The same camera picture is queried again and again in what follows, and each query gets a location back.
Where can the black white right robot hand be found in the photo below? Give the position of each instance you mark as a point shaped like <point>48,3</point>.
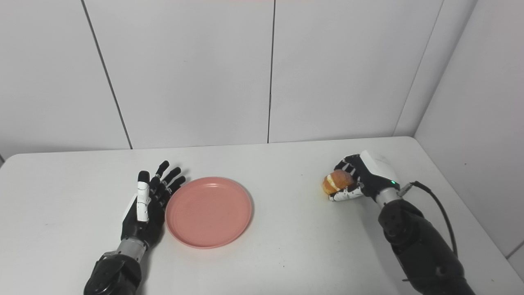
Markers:
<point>376,174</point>

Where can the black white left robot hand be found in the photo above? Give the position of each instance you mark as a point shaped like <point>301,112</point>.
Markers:
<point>143,217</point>

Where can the cream puff pastry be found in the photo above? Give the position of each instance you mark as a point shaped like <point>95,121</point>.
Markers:
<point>337,180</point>

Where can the pink round plate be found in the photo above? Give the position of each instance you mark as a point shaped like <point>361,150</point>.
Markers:
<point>208,213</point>

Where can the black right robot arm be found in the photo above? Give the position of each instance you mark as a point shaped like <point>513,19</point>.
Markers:
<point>421,250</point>

